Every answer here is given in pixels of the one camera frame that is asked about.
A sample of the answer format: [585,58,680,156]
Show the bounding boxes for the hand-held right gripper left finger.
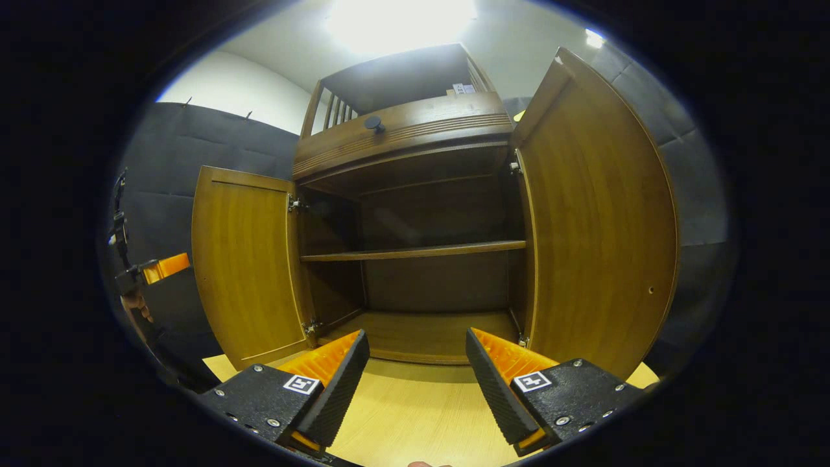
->
[198,329,370,455]

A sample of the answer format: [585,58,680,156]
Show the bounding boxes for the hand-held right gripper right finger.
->
[466,328,643,457]

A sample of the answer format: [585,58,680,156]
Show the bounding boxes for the wooden shoe cabinet door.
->
[191,166,316,370]
[512,47,680,380]

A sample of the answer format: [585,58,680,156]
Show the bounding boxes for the wooden double-door shoe cabinet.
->
[191,42,680,380]

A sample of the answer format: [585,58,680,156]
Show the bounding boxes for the wooden cabinet shelf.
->
[300,240,527,263]

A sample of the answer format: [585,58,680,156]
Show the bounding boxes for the large ceiling light panel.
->
[324,0,477,56]

